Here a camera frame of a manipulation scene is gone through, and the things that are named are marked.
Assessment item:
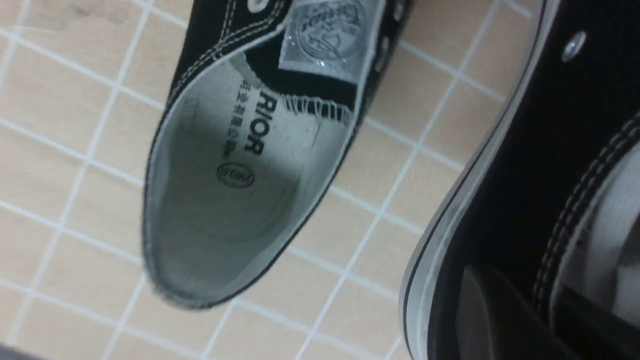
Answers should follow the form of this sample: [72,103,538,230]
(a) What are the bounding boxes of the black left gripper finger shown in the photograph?
[455,265,601,360]

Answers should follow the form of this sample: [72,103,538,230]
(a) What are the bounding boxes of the black canvas sneaker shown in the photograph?
[399,0,639,360]
[142,0,414,311]

